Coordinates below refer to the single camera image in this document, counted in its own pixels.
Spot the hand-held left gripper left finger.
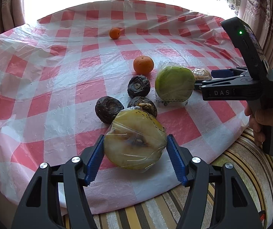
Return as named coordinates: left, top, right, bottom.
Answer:
left=11, top=134, right=105, bottom=229

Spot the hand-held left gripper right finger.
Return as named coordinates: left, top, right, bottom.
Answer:
left=167, top=134, right=263, bottom=229

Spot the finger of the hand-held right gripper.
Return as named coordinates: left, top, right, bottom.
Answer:
left=211, top=68, right=249, bottom=79
left=194, top=75, right=254, bottom=91

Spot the plastic-wrapped brown walnut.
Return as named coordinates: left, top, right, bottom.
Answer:
left=191, top=68, right=212, bottom=81

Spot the plastic-wrapped yellow apple half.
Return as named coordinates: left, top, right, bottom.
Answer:
left=103, top=107, right=168, bottom=171

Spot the plastic-wrapped green apple half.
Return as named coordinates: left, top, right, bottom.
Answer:
left=155, top=62, right=196, bottom=106

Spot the large orange tangerine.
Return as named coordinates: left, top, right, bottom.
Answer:
left=133, top=56, right=154, bottom=75

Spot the small orange tangerine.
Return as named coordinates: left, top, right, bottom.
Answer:
left=109, top=28, right=121, bottom=40

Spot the person's right hand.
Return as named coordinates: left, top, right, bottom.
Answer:
left=244, top=105, right=273, bottom=152

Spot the dark water chestnut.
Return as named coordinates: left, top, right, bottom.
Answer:
left=127, top=97, right=158, bottom=118
left=127, top=75, right=151, bottom=99
left=95, top=96, right=124, bottom=124

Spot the striped sofa cushion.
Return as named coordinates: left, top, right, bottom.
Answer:
left=60, top=126, right=273, bottom=229

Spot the floral lace curtain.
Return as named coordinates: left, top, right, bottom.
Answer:
left=196, top=0, right=271, bottom=32

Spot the red white checked tablecloth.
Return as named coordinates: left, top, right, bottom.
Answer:
left=0, top=0, right=250, bottom=214

